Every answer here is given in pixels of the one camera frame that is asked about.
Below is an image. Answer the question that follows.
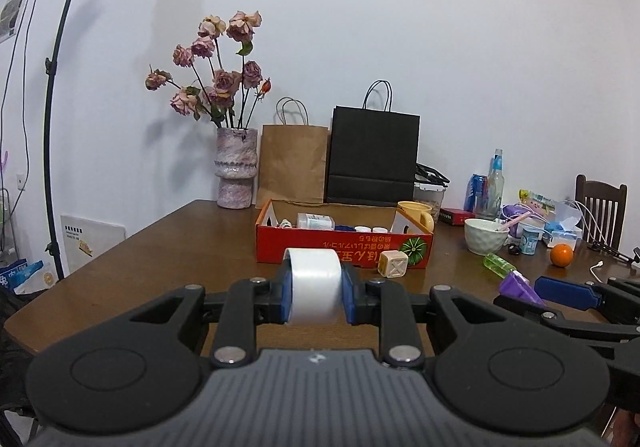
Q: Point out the purple pouch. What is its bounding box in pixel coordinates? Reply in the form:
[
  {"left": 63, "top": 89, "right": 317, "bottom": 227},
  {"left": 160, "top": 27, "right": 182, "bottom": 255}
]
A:
[{"left": 501, "top": 203, "right": 531, "bottom": 223}]

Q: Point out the white bowl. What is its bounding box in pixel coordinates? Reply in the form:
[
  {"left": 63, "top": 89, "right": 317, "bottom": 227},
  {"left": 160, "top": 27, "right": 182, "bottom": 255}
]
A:
[{"left": 464, "top": 218, "right": 511, "bottom": 257}]

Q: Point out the blue drink can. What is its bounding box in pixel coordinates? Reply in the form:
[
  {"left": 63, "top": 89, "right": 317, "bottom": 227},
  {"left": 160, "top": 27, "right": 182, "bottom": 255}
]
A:
[{"left": 464, "top": 173, "right": 489, "bottom": 213}]

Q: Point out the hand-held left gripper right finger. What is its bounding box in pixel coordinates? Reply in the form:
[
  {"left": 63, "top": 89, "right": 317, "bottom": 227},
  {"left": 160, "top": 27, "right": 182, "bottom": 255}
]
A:
[{"left": 342, "top": 263, "right": 506, "bottom": 370}]

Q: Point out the purple lid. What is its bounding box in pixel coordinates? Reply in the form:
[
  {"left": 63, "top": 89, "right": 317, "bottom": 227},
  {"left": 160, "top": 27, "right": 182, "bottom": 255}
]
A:
[{"left": 499, "top": 272, "right": 546, "bottom": 306}]

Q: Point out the pink spoon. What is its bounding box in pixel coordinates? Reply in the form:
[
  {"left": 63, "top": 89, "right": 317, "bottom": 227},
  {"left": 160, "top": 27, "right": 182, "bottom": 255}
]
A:
[{"left": 495, "top": 213, "right": 532, "bottom": 232}]

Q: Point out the dark wooden chair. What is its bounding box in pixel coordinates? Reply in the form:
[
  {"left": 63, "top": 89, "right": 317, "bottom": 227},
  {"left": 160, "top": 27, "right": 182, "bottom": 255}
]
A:
[{"left": 574, "top": 174, "right": 629, "bottom": 254}]

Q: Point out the black paper bag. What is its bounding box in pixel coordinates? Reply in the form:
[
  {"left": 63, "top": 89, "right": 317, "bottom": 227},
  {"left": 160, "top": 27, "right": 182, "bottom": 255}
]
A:
[{"left": 325, "top": 80, "right": 421, "bottom": 208}]

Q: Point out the red cardboard box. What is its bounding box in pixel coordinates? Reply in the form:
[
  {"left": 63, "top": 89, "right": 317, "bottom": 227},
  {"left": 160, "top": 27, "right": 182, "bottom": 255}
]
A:
[{"left": 256, "top": 198, "right": 435, "bottom": 271}]

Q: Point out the small yogurt cup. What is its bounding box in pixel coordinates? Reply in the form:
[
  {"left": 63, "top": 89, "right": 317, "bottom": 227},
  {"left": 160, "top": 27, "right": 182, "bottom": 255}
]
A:
[{"left": 517, "top": 222, "right": 546, "bottom": 256}]

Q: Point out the white board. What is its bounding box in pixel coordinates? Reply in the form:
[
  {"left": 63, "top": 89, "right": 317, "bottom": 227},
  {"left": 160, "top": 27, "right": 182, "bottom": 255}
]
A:
[{"left": 60, "top": 214, "right": 126, "bottom": 276}]

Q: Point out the dried rose bouquet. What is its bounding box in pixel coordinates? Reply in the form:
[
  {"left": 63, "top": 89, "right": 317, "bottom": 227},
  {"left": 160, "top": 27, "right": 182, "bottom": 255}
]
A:
[{"left": 145, "top": 10, "right": 273, "bottom": 130}]

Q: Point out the black hanging cable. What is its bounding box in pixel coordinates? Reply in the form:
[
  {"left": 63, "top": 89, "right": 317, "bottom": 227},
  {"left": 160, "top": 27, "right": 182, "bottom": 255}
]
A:
[{"left": 0, "top": 0, "right": 51, "bottom": 258}]

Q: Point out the black lamp stand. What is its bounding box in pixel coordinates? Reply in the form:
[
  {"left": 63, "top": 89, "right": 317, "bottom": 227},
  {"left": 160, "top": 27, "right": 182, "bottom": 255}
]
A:
[{"left": 34, "top": 0, "right": 120, "bottom": 280}]

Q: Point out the white tape roll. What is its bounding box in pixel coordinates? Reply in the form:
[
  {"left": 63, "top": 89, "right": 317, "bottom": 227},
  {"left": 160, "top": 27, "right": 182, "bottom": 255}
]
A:
[{"left": 283, "top": 248, "right": 347, "bottom": 326}]

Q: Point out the clear plastic tissue pack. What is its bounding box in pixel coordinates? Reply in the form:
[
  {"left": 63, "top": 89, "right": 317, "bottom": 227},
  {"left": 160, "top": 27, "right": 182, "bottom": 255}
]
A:
[{"left": 542, "top": 200, "right": 584, "bottom": 248}]

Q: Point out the clear glass bottle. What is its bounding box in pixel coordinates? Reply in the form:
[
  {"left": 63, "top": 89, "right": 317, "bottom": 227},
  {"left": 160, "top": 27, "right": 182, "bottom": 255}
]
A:
[{"left": 485, "top": 148, "right": 505, "bottom": 221}]

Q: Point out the orange fruit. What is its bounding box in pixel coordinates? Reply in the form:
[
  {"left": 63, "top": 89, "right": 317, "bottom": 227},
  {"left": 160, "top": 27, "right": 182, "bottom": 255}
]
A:
[{"left": 550, "top": 243, "right": 575, "bottom": 269}]

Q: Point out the colourful candy packet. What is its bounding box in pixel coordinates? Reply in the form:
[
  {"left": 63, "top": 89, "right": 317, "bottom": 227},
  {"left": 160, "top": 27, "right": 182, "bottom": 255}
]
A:
[{"left": 518, "top": 188, "right": 556, "bottom": 213}]

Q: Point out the green plastic bottle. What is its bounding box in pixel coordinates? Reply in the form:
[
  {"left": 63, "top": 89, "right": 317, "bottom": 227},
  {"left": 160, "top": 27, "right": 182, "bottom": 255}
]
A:
[{"left": 483, "top": 252, "right": 517, "bottom": 277}]

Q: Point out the pink ceramic vase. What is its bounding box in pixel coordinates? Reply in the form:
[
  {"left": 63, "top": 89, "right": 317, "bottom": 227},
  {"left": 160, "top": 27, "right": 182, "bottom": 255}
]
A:
[{"left": 216, "top": 127, "right": 260, "bottom": 209}]

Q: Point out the small red box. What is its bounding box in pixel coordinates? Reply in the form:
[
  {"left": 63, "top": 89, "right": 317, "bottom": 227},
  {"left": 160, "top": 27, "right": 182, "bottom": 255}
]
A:
[{"left": 439, "top": 208, "right": 476, "bottom": 227}]

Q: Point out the white charging cable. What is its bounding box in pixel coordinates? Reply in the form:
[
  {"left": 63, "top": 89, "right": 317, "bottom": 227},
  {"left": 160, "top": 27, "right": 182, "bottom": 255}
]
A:
[{"left": 564, "top": 199, "right": 610, "bottom": 280}]

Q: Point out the white plastic bottle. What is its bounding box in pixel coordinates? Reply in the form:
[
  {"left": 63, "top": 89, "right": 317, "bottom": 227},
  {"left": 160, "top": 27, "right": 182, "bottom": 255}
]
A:
[{"left": 297, "top": 213, "right": 336, "bottom": 231}]

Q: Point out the clear plastic container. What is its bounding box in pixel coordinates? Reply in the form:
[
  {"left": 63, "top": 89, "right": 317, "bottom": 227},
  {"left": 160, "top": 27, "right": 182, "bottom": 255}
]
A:
[{"left": 413, "top": 162, "right": 450, "bottom": 224}]

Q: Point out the brown paper bag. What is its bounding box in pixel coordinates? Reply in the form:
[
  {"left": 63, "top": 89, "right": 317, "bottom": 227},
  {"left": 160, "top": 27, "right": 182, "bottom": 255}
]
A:
[{"left": 255, "top": 97, "right": 330, "bottom": 208}]

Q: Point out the yellow mug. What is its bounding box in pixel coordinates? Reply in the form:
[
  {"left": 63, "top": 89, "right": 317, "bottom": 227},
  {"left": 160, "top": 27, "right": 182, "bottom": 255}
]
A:
[{"left": 397, "top": 200, "right": 435, "bottom": 233}]

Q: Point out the wall picture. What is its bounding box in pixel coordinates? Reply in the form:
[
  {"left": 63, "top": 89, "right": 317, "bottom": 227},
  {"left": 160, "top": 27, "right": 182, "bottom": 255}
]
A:
[{"left": 0, "top": 0, "right": 28, "bottom": 44}]

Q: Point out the beige wooden cube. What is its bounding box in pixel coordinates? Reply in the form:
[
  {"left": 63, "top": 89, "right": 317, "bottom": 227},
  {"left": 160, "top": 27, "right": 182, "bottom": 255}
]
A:
[{"left": 377, "top": 249, "right": 411, "bottom": 280}]

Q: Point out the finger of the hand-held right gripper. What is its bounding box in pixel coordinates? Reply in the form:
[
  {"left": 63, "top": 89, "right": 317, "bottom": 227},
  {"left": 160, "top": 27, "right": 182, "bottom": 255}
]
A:
[
  {"left": 494, "top": 295, "right": 640, "bottom": 410},
  {"left": 534, "top": 276, "right": 640, "bottom": 325}
]

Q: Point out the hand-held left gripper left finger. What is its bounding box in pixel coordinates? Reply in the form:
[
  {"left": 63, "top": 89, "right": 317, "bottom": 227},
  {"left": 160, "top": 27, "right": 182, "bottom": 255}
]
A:
[{"left": 130, "top": 261, "right": 294, "bottom": 368}]

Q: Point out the blue plastic bag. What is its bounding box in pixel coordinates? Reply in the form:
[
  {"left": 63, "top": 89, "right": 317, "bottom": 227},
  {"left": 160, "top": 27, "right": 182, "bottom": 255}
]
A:
[{"left": 0, "top": 259, "right": 57, "bottom": 291}]

